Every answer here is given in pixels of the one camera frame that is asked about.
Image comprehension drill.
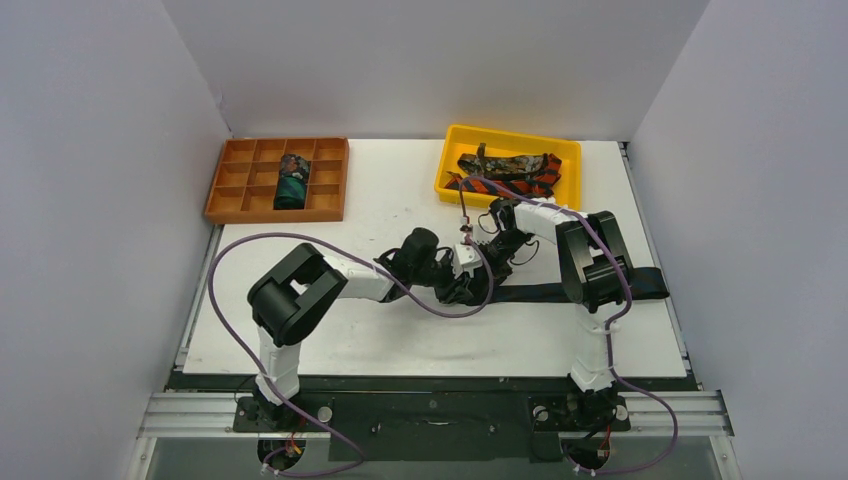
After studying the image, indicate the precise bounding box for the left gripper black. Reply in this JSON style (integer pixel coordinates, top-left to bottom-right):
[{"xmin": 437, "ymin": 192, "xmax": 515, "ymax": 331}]
[{"xmin": 411, "ymin": 252, "xmax": 473, "ymax": 304}]

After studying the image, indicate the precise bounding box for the yellow plastic tray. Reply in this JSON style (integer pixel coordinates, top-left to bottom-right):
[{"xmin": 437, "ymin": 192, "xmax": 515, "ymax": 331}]
[{"xmin": 434, "ymin": 125, "xmax": 582, "ymax": 210}]

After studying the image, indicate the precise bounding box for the navy striped tie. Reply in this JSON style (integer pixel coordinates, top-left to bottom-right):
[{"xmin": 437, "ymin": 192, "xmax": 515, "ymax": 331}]
[{"xmin": 489, "ymin": 267, "xmax": 670, "ymax": 303}]

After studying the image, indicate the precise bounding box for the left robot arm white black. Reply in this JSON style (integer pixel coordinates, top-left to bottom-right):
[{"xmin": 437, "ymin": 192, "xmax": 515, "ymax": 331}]
[{"xmin": 247, "ymin": 227, "xmax": 498, "ymax": 430}]

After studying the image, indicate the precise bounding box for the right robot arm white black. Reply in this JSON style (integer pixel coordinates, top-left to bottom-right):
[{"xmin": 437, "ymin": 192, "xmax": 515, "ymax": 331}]
[{"xmin": 478, "ymin": 198, "xmax": 635, "ymax": 429}]

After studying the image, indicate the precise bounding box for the orange black striped tie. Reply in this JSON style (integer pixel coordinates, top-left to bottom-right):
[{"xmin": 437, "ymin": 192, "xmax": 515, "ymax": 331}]
[{"xmin": 445, "ymin": 154, "xmax": 562, "ymax": 197}]

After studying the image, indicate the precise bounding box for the rolled green patterned tie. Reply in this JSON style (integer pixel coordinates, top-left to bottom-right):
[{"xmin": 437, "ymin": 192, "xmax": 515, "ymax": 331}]
[{"xmin": 273, "ymin": 153, "xmax": 310, "ymax": 210}]

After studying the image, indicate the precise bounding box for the orange wooden divider tray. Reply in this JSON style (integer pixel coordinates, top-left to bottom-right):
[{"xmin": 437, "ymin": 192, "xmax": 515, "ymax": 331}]
[{"xmin": 205, "ymin": 137, "xmax": 349, "ymax": 225}]

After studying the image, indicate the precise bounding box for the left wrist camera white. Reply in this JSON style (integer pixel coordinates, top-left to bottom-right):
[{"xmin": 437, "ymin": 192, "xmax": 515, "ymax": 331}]
[{"xmin": 452, "ymin": 243, "xmax": 483, "ymax": 278}]

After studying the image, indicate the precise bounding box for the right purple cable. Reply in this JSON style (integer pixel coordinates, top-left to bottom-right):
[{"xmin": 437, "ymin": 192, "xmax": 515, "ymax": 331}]
[{"xmin": 458, "ymin": 176, "xmax": 681, "ymax": 478}]

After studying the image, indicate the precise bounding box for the purple cable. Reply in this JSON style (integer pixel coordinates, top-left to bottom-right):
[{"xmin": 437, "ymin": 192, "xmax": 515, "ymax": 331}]
[
  {"xmin": 206, "ymin": 232, "xmax": 497, "ymax": 480},
  {"xmin": 458, "ymin": 176, "xmax": 681, "ymax": 478}
]

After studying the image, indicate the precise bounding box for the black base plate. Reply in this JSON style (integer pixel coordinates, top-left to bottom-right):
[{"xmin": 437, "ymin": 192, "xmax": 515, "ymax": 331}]
[{"xmin": 165, "ymin": 372, "xmax": 700, "ymax": 464}]

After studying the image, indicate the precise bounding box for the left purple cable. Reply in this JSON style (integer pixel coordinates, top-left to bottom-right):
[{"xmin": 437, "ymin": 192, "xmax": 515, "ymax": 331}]
[{"xmin": 206, "ymin": 232, "xmax": 497, "ymax": 480}]

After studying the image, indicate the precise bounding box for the aluminium frame rail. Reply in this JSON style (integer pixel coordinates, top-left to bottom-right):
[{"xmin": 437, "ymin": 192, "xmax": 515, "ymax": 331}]
[{"xmin": 138, "ymin": 391, "xmax": 734, "ymax": 439}]

